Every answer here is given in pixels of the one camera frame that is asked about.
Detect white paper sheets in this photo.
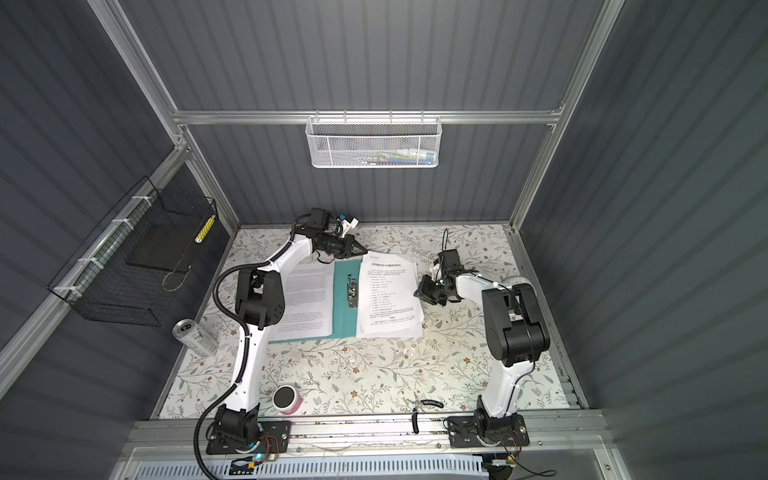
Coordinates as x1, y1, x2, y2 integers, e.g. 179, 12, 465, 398
356, 252, 424, 338

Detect teal plastic folder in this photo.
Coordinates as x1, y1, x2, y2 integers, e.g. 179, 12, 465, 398
305, 260, 361, 340

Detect printed paper sheet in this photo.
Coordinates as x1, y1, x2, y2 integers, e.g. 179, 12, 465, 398
270, 263, 334, 343

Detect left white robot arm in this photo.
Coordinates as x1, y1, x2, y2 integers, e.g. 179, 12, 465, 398
195, 208, 367, 453

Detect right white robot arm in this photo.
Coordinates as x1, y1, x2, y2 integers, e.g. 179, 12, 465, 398
414, 249, 550, 449

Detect metal folder clip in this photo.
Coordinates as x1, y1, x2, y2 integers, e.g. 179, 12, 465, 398
346, 273, 359, 309

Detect pens in white basket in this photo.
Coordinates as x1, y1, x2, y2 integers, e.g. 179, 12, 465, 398
352, 148, 438, 167

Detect yellow marker pen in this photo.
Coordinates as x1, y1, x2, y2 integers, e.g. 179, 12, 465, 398
194, 214, 217, 244

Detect black foam pad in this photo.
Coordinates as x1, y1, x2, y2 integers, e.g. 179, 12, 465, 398
126, 225, 202, 274

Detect silver drink can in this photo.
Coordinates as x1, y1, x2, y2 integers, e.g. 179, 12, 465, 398
172, 319, 218, 357

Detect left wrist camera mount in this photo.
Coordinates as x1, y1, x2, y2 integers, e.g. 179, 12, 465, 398
335, 215, 359, 238

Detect white wire mesh basket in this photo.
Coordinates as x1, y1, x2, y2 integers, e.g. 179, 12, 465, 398
305, 119, 443, 169

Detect black wire basket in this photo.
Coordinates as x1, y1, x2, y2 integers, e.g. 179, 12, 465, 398
48, 180, 218, 327

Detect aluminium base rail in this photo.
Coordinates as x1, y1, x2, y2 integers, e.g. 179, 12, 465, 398
120, 409, 614, 460

